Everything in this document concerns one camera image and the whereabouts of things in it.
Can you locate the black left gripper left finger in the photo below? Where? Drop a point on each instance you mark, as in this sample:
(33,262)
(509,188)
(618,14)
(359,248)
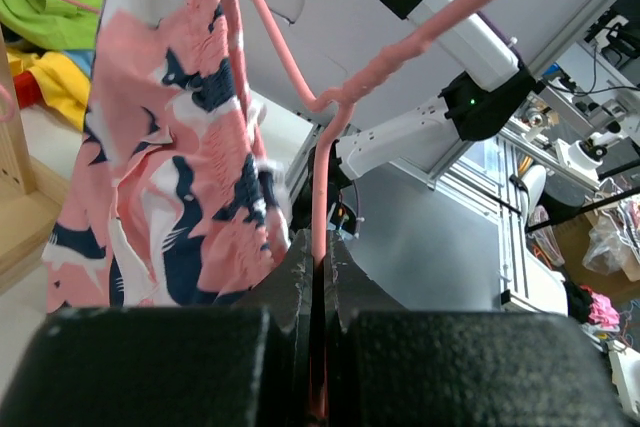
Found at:
(246,364)

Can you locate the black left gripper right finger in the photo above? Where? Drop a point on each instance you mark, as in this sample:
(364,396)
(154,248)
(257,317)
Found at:
(390,366)

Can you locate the pink shark print shorts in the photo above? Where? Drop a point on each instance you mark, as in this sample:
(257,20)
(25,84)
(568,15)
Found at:
(173,200)

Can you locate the pink hanger of shark shorts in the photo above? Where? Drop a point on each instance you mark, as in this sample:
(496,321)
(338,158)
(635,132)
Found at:
(376,72)

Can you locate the yellow shorts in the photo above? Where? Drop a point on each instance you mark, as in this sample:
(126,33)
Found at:
(64,85)

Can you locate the pink wire hanger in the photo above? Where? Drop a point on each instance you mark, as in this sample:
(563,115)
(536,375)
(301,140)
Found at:
(9,107)

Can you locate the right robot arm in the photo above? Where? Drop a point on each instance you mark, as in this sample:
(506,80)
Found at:
(338,37)

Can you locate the wooden clothes rack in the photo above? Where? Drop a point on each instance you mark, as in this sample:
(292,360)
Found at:
(31,197)

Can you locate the red plastic tray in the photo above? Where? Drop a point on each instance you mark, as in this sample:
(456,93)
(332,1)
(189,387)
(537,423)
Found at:
(27,90)

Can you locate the aluminium mounting rail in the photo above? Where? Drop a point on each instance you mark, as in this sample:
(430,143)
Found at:
(297,172)

